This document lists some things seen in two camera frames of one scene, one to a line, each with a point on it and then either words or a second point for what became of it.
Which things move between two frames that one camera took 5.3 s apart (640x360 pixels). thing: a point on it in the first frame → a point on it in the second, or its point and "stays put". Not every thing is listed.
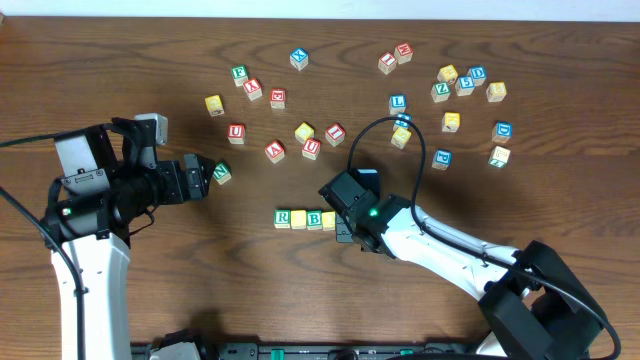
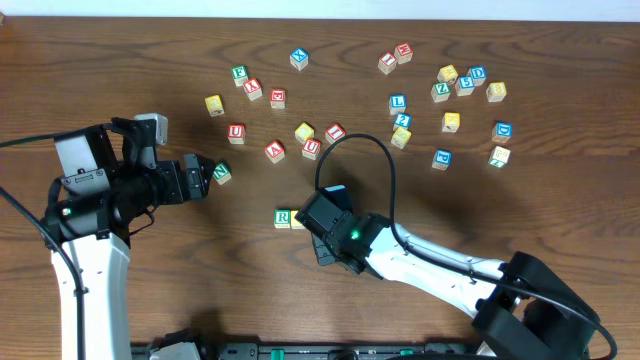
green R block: (282, 218) stays put
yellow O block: (298, 219) stays put
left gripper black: (194, 177) stays put
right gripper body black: (343, 228) → (322, 247)
